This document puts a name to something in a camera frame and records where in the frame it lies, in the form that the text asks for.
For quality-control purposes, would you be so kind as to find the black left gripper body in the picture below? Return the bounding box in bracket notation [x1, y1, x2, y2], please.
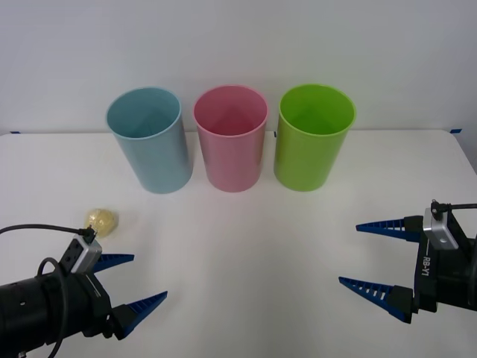
[72, 271, 116, 339]

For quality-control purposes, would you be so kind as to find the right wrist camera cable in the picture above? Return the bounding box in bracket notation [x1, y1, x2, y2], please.
[432, 199, 477, 210]

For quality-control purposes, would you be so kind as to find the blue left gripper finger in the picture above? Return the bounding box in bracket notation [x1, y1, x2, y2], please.
[110, 291, 168, 341]
[90, 254, 136, 276]

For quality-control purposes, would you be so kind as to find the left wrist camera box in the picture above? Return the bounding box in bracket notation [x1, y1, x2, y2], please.
[59, 235, 102, 275]

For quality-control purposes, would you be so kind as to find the green plastic bin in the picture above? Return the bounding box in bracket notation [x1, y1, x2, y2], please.
[273, 84, 357, 193]

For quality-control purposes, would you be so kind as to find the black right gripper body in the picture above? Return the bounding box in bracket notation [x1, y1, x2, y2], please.
[411, 209, 471, 314]

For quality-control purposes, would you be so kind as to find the pale blue plastic bin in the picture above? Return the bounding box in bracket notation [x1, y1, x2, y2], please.
[106, 86, 195, 195]

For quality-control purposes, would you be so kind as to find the yellow paper ball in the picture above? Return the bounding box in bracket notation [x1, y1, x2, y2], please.
[85, 207, 120, 239]

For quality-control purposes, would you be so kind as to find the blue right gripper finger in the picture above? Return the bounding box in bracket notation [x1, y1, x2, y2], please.
[338, 276, 415, 324]
[355, 215, 426, 243]

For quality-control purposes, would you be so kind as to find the pink plastic bin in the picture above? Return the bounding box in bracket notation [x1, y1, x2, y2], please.
[192, 84, 270, 193]

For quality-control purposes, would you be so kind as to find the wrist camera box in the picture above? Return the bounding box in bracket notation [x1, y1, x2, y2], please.
[423, 199, 460, 249]
[59, 235, 102, 275]

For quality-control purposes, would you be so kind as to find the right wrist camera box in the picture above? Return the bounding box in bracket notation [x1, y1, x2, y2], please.
[423, 199, 460, 249]

